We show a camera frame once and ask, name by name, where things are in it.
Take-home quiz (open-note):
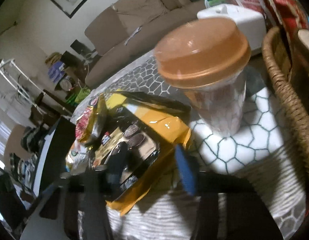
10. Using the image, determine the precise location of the black oatmeal snack bag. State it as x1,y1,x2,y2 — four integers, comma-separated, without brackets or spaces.
91,106,164,202

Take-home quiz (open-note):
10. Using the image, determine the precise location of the small colourful snack packet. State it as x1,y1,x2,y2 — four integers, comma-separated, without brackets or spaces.
65,140,93,176

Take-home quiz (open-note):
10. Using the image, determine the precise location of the yellow cracker snack bag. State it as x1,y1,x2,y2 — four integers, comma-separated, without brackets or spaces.
93,92,191,216

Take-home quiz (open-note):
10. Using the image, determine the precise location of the green bag on floor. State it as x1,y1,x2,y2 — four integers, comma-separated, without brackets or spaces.
66,87,91,106

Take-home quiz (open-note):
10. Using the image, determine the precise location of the patterned grey table cloth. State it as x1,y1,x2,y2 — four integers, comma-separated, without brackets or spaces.
69,52,309,240

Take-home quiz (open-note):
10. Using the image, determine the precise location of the clear jar with orange lid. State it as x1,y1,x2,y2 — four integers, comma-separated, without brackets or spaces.
154,17,251,137

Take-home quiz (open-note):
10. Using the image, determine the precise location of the beige sofa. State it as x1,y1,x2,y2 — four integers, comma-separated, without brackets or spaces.
84,0,205,88

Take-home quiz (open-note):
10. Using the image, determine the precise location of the paper on sofa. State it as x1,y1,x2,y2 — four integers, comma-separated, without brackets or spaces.
124,26,142,46

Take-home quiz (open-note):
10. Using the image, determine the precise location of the woven wicker basket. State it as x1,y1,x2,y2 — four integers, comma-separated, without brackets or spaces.
262,26,309,176

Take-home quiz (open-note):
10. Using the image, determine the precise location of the white clothes rack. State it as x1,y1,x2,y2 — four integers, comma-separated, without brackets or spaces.
0,59,57,114

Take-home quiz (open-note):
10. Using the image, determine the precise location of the white tissue box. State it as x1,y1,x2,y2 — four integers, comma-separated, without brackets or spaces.
197,4,267,56

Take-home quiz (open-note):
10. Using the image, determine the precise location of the round lidded tub in basket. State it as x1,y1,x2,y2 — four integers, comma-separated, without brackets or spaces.
296,29,309,60

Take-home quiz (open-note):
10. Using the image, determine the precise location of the red snack bag in basket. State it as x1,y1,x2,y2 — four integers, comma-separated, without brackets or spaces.
266,0,309,38

